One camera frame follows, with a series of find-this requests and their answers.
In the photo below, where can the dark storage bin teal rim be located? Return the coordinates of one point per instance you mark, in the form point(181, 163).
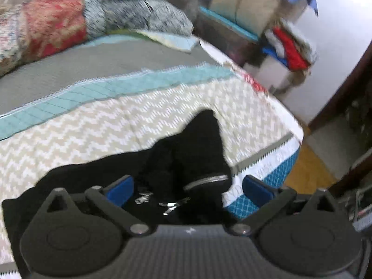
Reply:
point(223, 35)

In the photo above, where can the black pants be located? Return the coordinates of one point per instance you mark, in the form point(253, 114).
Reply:
point(191, 151)

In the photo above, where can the pale yellow sheet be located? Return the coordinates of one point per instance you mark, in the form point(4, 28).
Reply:
point(171, 40)

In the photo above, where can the chevron teal grey bedspread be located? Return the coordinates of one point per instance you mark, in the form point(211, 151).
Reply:
point(130, 107)

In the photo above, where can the red patterned pillow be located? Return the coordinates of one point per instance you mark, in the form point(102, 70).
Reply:
point(46, 26)

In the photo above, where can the dark brown door frame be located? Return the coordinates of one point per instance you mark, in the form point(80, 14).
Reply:
point(343, 93)

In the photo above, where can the beige cushion stack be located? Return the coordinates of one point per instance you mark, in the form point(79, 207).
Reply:
point(247, 0)

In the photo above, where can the blue grey patterned blanket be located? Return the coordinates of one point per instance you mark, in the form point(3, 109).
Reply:
point(130, 8)

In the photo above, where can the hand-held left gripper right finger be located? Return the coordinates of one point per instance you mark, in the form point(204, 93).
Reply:
point(258, 190)

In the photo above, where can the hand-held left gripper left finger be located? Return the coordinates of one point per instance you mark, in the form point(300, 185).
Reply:
point(122, 189)

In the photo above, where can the red and white cloth pile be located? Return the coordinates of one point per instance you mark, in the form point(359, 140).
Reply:
point(290, 49)

